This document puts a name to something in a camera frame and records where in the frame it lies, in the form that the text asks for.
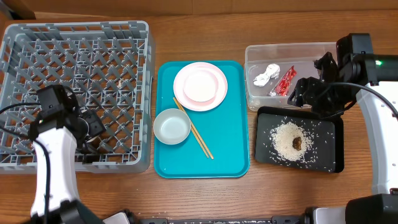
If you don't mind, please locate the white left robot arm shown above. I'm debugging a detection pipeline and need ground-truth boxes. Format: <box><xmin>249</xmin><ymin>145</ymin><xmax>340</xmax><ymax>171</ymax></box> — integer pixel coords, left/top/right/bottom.
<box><xmin>28</xmin><ymin>85</ymin><xmax>106</xmax><ymax>223</ymax></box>

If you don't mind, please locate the white napkin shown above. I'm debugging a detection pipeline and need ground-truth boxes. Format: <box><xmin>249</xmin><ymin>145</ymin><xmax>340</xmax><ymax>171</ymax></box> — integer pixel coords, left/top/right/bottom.
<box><xmin>253</xmin><ymin>63</ymin><xmax>280</xmax><ymax>86</ymax></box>

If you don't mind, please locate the wooden chopstick right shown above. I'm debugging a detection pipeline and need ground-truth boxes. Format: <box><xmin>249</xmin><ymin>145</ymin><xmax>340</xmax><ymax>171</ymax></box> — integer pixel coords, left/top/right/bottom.
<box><xmin>173</xmin><ymin>97</ymin><xmax>214</xmax><ymax>160</ymax></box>

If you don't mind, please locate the red snack wrapper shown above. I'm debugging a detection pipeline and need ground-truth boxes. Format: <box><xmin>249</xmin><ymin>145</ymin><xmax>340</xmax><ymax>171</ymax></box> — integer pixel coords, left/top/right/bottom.
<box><xmin>269</xmin><ymin>66</ymin><xmax>297</xmax><ymax>96</ymax></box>

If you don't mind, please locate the grey dish rack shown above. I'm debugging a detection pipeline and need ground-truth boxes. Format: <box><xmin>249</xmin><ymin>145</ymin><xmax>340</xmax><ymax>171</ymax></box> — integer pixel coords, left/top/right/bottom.
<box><xmin>1</xmin><ymin>21</ymin><xmax>155</xmax><ymax>174</ymax></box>

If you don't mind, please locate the white rice pile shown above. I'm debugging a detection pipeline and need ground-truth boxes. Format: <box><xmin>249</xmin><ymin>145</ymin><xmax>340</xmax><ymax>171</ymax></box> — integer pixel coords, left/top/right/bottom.
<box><xmin>270</xmin><ymin>122</ymin><xmax>314</xmax><ymax>162</ymax></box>

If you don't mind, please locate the clear plastic bin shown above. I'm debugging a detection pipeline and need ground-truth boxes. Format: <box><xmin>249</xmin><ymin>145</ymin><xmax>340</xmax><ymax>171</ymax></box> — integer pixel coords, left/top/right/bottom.
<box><xmin>244</xmin><ymin>42</ymin><xmax>337</xmax><ymax>111</ymax></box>

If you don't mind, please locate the wooden chopstick left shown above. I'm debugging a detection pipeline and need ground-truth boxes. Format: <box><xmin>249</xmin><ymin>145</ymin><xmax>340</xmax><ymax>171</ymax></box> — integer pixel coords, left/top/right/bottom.
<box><xmin>173</xmin><ymin>97</ymin><xmax>209</xmax><ymax>158</ymax></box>

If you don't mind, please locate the wooden chopstick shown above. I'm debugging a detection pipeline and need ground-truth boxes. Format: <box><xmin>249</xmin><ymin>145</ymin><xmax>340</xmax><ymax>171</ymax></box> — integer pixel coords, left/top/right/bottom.
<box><xmin>173</xmin><ymin>97</ymin><xmax>214</xmax><ymax>160</ymax></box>
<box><xmin>173</xmin><ymin>97</ymin><xmax>209</xmax><ymax>158</ymax></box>

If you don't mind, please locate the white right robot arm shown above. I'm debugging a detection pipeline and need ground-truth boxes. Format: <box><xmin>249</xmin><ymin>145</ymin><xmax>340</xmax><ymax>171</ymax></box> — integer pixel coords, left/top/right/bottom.
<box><xmin>287</xmin><ymin>34</ymin><xmax>397</xmax><ymax>223</ymax></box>

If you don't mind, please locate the small pink bowl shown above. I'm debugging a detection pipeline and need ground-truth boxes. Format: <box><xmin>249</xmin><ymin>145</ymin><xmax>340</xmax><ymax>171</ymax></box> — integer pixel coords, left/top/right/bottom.
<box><xmin>183</xmin><ymin>69</ymin><xmax>218</xmax><ymax>103</ymax></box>

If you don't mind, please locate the brown food lump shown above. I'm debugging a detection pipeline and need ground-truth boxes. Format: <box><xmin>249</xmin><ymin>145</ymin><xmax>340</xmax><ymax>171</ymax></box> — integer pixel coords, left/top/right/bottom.
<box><xmin>292</xmin><ymin>136</ymin><xmax>302</xmax><ymax>151</ymax></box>

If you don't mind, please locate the black tray bin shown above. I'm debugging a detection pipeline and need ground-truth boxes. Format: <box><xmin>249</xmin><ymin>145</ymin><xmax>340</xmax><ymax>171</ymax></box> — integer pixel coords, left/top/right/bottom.
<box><xmin>254</xmin><ymin>106</ymin><xmax>345</xmax><ymax>173</ymax></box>

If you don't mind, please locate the large white plate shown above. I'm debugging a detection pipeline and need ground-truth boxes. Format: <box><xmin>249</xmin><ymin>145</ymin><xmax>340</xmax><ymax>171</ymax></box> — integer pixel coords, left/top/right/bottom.
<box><xmin>173</xmin><ymin>62</ymin><xmax>228</xmax><ymax>111</ymax></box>

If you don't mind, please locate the teal serving tray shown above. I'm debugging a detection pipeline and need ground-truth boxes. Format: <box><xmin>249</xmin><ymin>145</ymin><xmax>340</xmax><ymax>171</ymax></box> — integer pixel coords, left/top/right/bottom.
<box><xmin>154</xmin><ymin>60</ymin><xmax>250</xmax><ymax>179</ymax></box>

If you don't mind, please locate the grey bowl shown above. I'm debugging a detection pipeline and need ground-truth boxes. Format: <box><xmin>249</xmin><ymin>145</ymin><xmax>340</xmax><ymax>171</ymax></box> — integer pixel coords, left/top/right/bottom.
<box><xmin>153</xmin><ymin>108</ymin><xmax>191</xmax><ymax>145</ymax></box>

